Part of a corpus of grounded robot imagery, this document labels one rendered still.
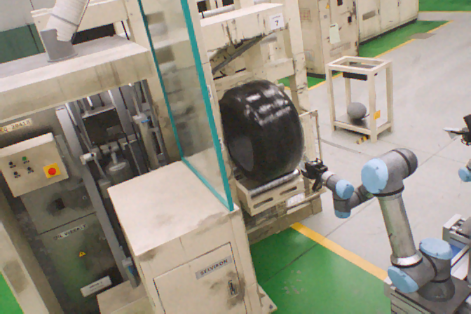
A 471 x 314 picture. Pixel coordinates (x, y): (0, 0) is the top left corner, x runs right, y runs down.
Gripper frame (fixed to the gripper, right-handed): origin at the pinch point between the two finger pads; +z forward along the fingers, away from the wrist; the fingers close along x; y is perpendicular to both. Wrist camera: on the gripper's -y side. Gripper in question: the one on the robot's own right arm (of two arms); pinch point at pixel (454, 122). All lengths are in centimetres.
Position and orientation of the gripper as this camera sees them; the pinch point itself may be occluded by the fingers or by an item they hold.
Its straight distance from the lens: 249.8
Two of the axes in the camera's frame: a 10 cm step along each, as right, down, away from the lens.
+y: 3.1, 8.5, 4.3
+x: 9.3, -3.7, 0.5
